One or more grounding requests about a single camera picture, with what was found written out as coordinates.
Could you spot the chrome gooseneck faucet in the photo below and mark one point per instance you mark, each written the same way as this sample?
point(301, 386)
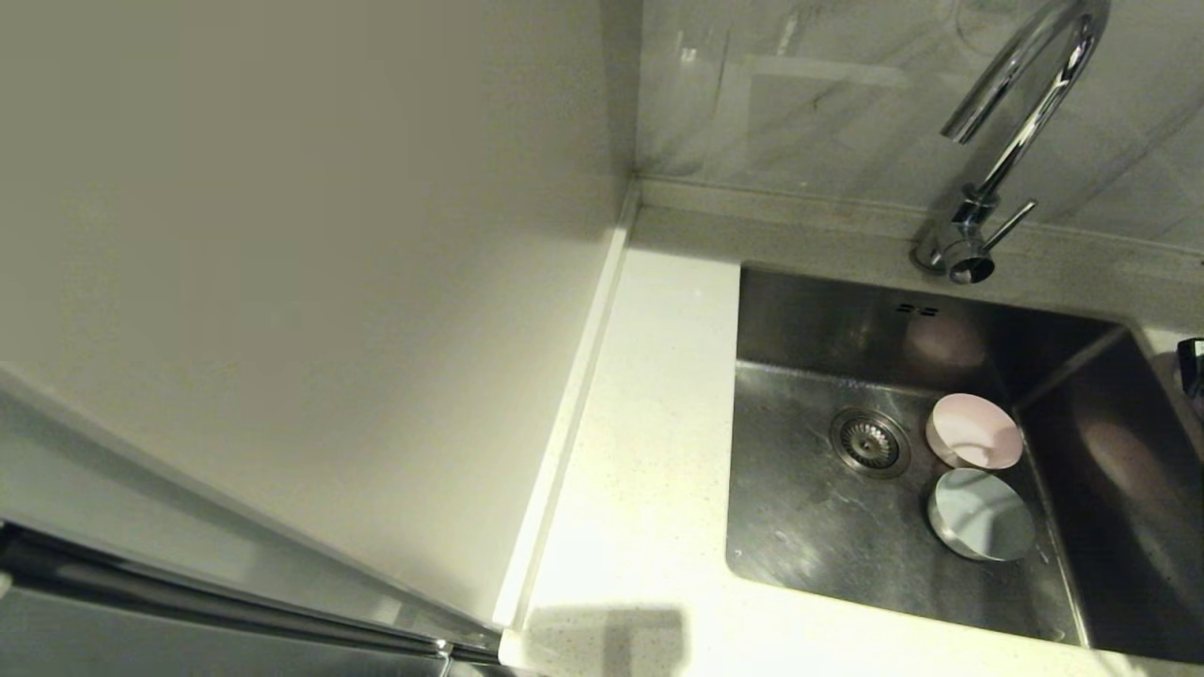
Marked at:
point(1016, 146)

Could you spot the tall silver door refrigerator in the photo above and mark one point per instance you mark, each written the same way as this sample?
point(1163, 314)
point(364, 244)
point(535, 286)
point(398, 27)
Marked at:
point(282, 235)

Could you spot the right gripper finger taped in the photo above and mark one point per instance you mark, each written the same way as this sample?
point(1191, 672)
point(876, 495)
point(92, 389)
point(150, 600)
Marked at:
point(1193, 365)

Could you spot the stainless steel sink basin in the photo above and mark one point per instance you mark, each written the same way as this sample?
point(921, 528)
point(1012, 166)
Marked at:
point(818, 536)

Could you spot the round metal drain strainer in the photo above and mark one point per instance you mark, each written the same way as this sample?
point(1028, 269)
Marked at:
point(869, 442)

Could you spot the pink round bowl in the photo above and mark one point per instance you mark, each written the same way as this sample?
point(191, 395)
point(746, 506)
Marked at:
point(978, 432)

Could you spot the pale blue round bowl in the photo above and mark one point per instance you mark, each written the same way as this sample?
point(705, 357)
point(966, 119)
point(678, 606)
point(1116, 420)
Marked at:
point(983, 517)

